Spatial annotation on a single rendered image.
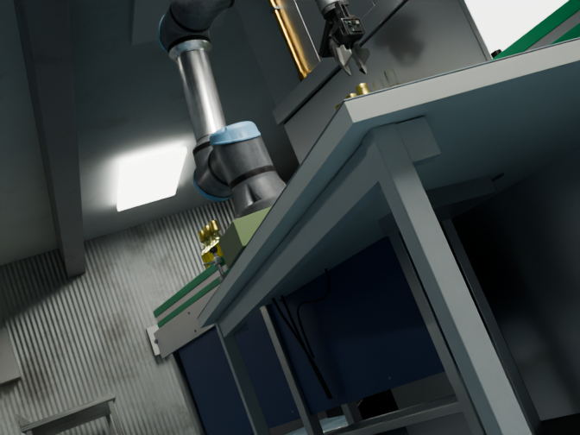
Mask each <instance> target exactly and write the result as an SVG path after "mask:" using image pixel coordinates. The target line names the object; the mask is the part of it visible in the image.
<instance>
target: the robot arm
mask: <svg viewBox="0 0 580 435"><path fill-rule="evenodd" d="M235 1H237V0H172V1H171V3H170V4H169V7H168V9H167V12H166V14H165V15H164V16H163V17H162V19H161V22H160V25H159V29H158V40H159V43H160V45H161V47H162V49H163V50H164V51H166V52H167V54H168V55H169V58H170V60H172V61H174V62H176V63H177V67H178V70H179V74H180V80H181V84H182V87H183V91H184V94H185V98H186V104H187V108H188V111H189V115H190V118H191V122H192V128H193V132H194V135H195V139H196V143H197V144H196V146H195V147H194V149H193V150H192V153H193V157H194V160H195V164H196V169H195V170H194V173H193V184H194V186H195V188H196V190H197V191H198V193H199V194H200V195H201V196H203V197H205V198H206V199H209V200H211V201H217V202H220V201H225V200H227V199H229V198H231V197H233V203H234V213H235V220H236V219H238V218H242V217H245V216H247V215H249V214H252V213H255V212H257V211H261V210H264V209H266V208H269V207H271V206H273V204H274V202H275V201H276V199H277V198H278V197H279V196H280V194H281V192H282V191H283V189H284V188H285V186H286V184H285V183H284V181H283V180H282V179H281V178H280V177H279V175H278V174H277V172H276V170H275V168H274V164H273V162H272V161H271V158H270V156H269V154H268V151H267V149H266V147H265V144H264V142H263V140H262V137H261V133H260V132H259V131H258V129H257V127H256V126H255V124H254V123H252V122H240V123H234V124H232V125H229V126H226V122H225V119H224V113H223V109H222V105H221V103H220V99H219V96H218V89H217V86H216V82H215V79H214V76H213V72H212V69H211V62H210V59H209V56H208V55H209V53H210V52H211V50H212V46H211V40H210V36H209V33H208V29H209V27H210V26H211V24H212V22H213V20H214V19H215V18H216V17H217V16H218V15H219V14H220V13H221V12H222V11H224V10H225V9H228V8H230V7H232V6H233V5H234V4H235ZM315 2H316V4H317V5H318V9H319V11H320V14H321V15H322V16H323V18H324V19H325V20H326V22H325V29H324V33H323V37H322V41H321V45H320V49H319V53H318V55H319V56H320V57H322V58H330V57H334V59H335V61H336V62H337V63H338V64H339V65H340V66H341V67H342V68H343V70H344V71H345V72H346V73H347V74H348V75H349V76H351V72H350V69H349V67H348V62H349V60H350V58H351V57H352V58H353V59H354V60H355V62H356V64H357V66H358V67H359V71H360V72H362V73H364V74H366V73H367V67H366V63H365V62H366V61H367V59H368V57H369V55H370V51H369V50H368V49H367V48H361V47H360V45H359V44H358V41H360V40H361V39H362V37H363V36H364V34H365V33H366V31H365V29H364V26H363V24H362V22H361V20H360V17H355V16H354V15H352V16H351V15H350V13H349V11H348V10H347V8H346V7H347V6H348V5H349V3H348V1H347V0H345V1H343V0H315ZM353 19H356V20H353ZM360 23H361V24H360ZM361 25H362V26H361ZM349 48H350V50H346V49H349Z"/></svg>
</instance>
